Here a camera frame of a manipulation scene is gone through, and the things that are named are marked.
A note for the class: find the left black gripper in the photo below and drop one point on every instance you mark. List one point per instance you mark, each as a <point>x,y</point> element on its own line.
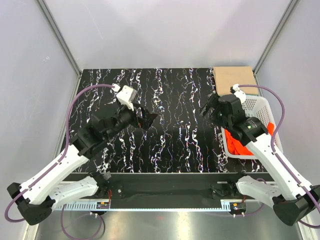
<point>147,119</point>

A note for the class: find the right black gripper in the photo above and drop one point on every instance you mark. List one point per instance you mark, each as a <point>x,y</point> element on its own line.
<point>213,102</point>

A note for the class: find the orange t shirt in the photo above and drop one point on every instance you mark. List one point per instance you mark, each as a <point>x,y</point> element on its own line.
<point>235,147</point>

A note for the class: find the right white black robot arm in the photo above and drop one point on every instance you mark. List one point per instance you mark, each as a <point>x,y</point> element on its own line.
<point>293,197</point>

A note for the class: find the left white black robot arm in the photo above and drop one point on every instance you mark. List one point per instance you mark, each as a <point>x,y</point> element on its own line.
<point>39,196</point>

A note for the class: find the folded brown t shirt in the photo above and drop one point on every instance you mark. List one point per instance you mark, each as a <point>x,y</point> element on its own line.
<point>227,76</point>

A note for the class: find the white plastic basket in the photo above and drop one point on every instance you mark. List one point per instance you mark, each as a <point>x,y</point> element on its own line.
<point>254,106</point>

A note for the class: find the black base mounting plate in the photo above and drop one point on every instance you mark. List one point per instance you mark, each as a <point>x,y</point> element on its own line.
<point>160,190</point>

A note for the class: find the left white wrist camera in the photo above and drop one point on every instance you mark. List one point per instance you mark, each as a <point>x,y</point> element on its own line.
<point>125,95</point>

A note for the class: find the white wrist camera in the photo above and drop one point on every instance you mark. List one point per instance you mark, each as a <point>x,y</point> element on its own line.
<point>236,90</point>
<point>125,95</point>

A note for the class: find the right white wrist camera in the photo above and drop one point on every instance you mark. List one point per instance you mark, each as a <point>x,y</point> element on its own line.
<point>236,90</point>

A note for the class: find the left aluminium frame post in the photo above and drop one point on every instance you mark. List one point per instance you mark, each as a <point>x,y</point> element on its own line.
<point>58,35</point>

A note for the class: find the white slotted cable duct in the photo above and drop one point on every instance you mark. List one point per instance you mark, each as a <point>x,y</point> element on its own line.
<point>85,206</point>

